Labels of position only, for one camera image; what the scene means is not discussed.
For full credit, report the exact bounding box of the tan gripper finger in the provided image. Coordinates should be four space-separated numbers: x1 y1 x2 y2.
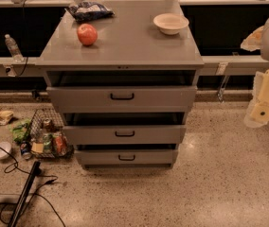
241 26 263 52

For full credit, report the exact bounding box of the white paper bowl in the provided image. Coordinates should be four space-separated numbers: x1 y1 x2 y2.
153 13 189 35

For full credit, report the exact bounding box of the blue chip bag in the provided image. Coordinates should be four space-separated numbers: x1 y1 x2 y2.
65 2 115 23

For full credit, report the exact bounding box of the green snack bag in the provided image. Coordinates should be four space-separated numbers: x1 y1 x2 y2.
9 119 31 145

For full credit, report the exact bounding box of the white bowl on floor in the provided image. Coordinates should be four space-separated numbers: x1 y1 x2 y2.
0 142 12 160

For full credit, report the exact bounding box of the grey drawer cabinet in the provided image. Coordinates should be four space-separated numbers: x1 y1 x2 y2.
35 0 205 170

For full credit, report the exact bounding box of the middle grey drawer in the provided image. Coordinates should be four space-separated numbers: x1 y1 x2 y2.
63 125 186 145

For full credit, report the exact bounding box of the grey drawer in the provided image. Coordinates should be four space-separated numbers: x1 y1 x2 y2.
63 125 186 145
47 86 196 114
75 149 178 166

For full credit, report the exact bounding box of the red apple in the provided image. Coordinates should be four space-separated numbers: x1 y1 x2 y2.
77 24 98 46

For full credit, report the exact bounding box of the top grey drawer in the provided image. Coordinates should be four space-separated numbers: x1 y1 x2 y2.
47 86 196 114

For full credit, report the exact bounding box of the bottom grey drawer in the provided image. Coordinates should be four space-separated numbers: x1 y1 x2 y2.
75 149 178 166

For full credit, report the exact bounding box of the red can in basket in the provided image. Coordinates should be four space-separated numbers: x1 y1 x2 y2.
54 133 67 156

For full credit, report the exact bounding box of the green can in basket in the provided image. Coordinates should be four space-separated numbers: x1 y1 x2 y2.
43 133 52 153

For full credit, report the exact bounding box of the clear plastic water bottle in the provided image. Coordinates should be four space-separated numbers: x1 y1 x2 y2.
5 34 24 62

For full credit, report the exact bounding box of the black bar on floor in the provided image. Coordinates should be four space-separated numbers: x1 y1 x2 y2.
8 161 41 227

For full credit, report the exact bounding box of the blue soda can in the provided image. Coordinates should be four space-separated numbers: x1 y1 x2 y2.
20 141 31 160

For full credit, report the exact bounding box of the wire mesh basket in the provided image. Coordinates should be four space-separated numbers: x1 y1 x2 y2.
30 109 73 158

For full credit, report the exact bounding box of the black cable on floor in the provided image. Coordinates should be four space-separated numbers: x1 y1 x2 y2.
0 133 66 227

